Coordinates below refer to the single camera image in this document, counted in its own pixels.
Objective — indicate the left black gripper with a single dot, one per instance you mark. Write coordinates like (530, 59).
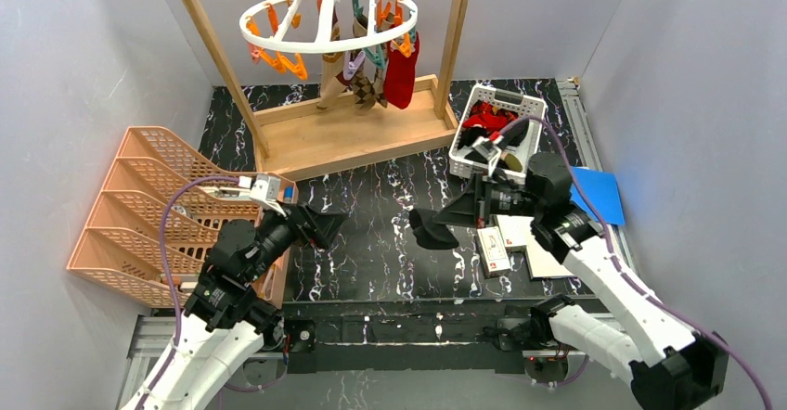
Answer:
(299, 224)

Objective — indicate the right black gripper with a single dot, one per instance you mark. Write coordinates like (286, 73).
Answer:
(479, 198)

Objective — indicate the black sock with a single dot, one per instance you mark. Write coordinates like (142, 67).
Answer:
(429, 234)

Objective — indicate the orange clothes peg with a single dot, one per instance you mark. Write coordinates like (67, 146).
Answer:
(282, 63)

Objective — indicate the white round clip hanger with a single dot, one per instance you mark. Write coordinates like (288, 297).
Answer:
(322, 43)

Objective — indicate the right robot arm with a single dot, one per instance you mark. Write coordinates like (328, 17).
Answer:
(666, 363)

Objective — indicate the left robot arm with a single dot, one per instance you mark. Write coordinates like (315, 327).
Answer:
(224, 321)

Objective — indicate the small white red box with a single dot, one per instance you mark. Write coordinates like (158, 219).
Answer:
(493, 254)

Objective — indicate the white flat board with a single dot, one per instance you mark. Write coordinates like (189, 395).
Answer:
(518, 238)

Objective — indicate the white perforated laundry basket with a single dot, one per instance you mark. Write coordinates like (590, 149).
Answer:
(481, 128)

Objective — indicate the blue folder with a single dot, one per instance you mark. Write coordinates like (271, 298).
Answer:
(602, 190)

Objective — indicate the brown argyle sock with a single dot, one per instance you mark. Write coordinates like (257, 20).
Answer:
(367, 85)

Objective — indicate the red sock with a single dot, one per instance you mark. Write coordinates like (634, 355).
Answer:
(400, 76)

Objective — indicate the beige sock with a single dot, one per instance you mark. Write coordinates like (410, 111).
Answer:
(335, 79)

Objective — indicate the striped sock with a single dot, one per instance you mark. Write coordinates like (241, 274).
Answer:
(335, 36)

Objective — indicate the peach mesh file organizer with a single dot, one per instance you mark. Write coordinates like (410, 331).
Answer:
(161, 199)

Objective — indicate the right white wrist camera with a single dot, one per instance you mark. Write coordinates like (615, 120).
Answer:
(490, 151)

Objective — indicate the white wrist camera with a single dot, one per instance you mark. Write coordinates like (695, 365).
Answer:
(490, 151)
(263, 189)

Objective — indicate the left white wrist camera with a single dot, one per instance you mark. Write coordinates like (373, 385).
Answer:
(263, 189)

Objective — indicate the wooden hanger rack frame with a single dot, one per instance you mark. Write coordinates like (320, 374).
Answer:
(299, 142)

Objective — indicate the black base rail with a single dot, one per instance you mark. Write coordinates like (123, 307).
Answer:
(329, 336)

